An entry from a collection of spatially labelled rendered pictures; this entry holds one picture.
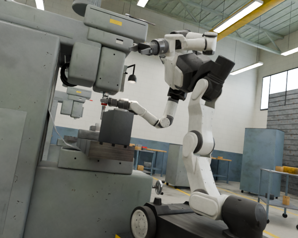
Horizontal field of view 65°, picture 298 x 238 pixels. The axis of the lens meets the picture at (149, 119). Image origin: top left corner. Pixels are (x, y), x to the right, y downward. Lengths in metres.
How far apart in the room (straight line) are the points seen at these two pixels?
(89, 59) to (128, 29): 0.38
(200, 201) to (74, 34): 1.36
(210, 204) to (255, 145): 6.19
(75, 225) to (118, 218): 0.28
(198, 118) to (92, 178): 0.80
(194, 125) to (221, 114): 8.89
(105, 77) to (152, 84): 7.34
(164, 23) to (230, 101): 4.24
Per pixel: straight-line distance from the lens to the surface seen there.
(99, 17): 1.87
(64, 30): 1.82
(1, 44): 1.68
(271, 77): 11.28
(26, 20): 1.85
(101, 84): 1.74
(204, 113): 1.49
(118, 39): 1.84
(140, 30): 1.91
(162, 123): 1.79
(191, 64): 1.62
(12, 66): 1.64
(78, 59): 1.75
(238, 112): 10.93
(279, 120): 10.45
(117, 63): 1.80
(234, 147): 10.75
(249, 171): 7.50
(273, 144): 7.26
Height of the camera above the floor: 0.95
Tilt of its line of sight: 7 degrees up
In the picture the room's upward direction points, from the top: 8 degrees clockwise
